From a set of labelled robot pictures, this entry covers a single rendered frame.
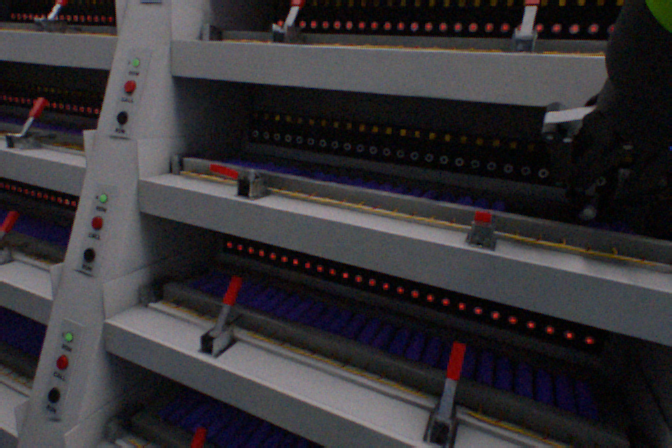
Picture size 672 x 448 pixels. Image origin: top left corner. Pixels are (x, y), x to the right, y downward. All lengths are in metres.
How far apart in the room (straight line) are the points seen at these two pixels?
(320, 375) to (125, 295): 0.29
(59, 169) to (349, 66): 0.45
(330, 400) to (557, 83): 0.38
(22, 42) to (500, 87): 0.72
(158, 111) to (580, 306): 0.53
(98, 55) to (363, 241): 0.49
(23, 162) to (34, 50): 0.18
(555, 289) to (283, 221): 0.27
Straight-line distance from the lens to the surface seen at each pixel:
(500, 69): 0.45
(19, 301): 0.76
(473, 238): 0.43
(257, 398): 0.50
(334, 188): 0.49
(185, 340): 0.55
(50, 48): 0.81
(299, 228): 0.45
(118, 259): 0.60
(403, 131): 0.60
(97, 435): 0.70
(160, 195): 0.57
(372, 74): 0.47
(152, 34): 0.65
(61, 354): 0.68
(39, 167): 0.75
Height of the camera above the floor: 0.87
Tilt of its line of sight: 2 degrees up
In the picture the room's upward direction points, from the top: 13 degrees clockwise
